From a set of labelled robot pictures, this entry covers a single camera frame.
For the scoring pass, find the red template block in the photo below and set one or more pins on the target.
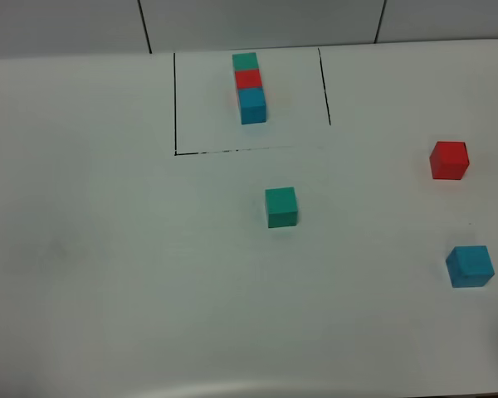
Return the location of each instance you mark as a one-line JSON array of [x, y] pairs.
[[248, 79]]

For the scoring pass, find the blue template block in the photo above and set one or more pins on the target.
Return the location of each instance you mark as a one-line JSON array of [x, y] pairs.
[[252, 105]]

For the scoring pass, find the green template block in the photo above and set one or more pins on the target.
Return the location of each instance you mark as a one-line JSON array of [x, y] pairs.
[[245, 61]]

